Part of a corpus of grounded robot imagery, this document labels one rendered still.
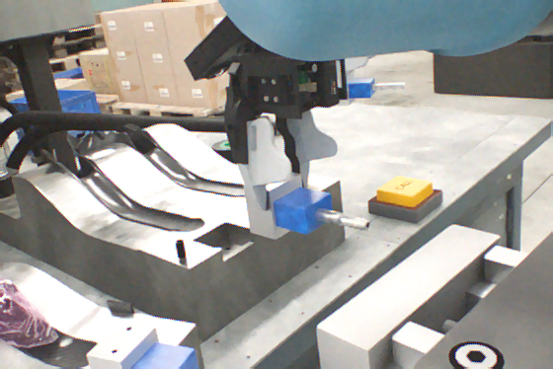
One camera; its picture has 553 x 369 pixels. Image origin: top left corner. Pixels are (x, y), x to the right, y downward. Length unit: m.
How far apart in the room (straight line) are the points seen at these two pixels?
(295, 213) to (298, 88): 0.13
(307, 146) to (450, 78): 4.24
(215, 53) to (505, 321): 0.41
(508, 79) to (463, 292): 4.30
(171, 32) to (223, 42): 4.17
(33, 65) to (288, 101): 1.05
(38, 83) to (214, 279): 0.97
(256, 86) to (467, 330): 0.36
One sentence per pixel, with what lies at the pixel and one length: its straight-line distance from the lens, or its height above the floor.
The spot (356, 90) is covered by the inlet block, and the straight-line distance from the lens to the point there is 1.04.
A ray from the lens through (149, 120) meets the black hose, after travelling 1.24.
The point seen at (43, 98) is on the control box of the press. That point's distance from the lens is 1.51.
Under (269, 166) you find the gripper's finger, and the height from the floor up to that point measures 0.99.
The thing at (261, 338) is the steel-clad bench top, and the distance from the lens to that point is 0.62.
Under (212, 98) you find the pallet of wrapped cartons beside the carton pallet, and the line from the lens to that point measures 4.58.
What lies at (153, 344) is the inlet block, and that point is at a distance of 0.53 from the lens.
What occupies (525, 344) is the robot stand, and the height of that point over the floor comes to 1.04.
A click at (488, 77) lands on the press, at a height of 0.15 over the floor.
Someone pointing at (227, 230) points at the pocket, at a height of 0.88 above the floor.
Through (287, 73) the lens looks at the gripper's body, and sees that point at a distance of 0.49.
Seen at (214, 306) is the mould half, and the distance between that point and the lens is 0.63.
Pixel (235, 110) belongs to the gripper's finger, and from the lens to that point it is 0.52.
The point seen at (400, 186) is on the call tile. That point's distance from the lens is 0.86.
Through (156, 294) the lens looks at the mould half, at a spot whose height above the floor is 0.84.
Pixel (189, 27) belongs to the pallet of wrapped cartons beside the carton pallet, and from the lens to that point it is 4.57.
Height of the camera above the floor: 1.16
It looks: 21 degrees down
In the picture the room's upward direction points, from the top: 8 degrees counter-clockwise
